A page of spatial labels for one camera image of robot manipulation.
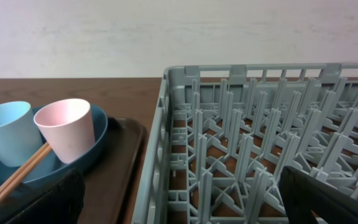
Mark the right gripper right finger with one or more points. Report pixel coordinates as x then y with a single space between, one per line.
304 196

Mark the dark blue plate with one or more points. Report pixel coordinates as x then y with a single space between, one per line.
51 168

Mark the pink cup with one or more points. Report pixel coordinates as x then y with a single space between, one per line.
67 126

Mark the wooden chopstick right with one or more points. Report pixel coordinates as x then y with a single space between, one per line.
17 183

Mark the wooden chopstick left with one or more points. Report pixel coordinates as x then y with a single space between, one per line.
14 179

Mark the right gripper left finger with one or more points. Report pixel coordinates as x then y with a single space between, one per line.
60 201

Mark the light blue cup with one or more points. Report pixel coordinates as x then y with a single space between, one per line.
19 136

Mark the brown serving tray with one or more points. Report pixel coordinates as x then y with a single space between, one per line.
107 180

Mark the wooden chopstick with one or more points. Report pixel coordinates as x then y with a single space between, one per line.
14 179
17 183

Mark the grey dishwasher rack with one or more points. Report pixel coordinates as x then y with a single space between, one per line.
222 135

